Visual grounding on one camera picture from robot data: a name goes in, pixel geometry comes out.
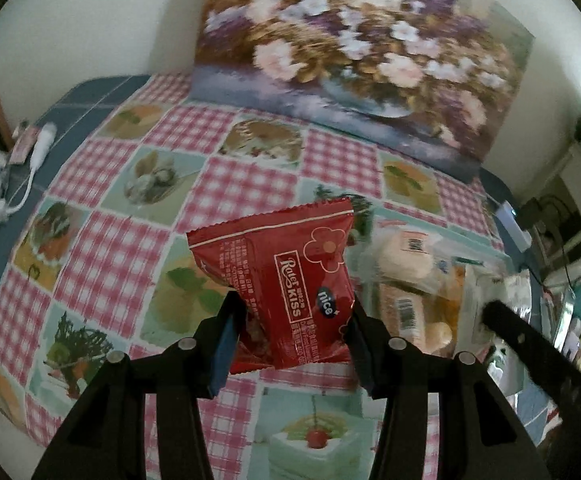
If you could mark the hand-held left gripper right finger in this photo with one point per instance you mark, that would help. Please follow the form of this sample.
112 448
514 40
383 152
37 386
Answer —
363 360

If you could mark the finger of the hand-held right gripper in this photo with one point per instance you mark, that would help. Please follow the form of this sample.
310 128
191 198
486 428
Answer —
530 347

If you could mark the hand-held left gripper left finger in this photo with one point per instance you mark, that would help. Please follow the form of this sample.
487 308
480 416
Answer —
225 355

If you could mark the beige floral snack packet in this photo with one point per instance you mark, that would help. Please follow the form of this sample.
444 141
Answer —
395 320

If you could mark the white sachet packet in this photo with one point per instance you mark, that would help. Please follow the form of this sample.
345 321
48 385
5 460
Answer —
490 285

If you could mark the red flower-print snack packet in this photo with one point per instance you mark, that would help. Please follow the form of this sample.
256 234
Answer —
280 270

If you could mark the white tray with mint rim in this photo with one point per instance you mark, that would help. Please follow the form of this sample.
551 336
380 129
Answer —
463 255

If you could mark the white device with blue light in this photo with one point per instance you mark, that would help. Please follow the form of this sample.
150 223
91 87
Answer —
512 225

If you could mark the black adapter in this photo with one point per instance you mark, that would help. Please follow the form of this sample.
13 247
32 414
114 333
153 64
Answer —
532 210

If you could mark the white shelf unit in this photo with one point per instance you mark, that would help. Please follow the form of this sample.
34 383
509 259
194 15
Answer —
580 200

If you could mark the small pink packet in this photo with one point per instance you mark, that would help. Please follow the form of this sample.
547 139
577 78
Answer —
24 142

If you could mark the floral painting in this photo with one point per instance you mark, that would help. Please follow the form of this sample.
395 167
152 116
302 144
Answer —
360 50

